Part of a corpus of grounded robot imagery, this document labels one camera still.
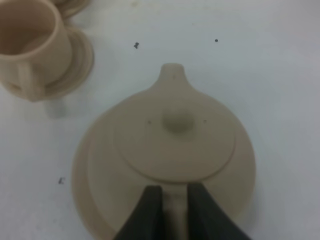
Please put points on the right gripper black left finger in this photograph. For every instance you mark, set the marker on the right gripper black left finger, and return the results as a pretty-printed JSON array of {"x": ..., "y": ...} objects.
[{"x": 147, "y": 220}]

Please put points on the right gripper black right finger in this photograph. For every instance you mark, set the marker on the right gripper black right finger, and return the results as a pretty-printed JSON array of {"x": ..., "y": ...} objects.
[{"x": 206, "y": 220}]

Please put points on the tan ceramic teapot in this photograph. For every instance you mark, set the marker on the tan ceramic teapot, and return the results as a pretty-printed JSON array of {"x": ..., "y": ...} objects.
[{"x": 169, "y": 135}]

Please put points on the tan teapot saucer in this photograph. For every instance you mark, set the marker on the tan teapot saucer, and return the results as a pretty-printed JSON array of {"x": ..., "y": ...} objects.
[{"x": 82, "y": 198}]

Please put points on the right tan cup saucer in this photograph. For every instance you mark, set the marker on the right tan cup saucer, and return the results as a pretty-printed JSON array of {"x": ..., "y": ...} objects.
[{"x": 77, "y": 72}]

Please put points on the right tan teacup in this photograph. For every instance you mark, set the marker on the right tan teacup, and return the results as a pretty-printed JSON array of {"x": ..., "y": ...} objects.
[{"x": 34, "y": 46}]

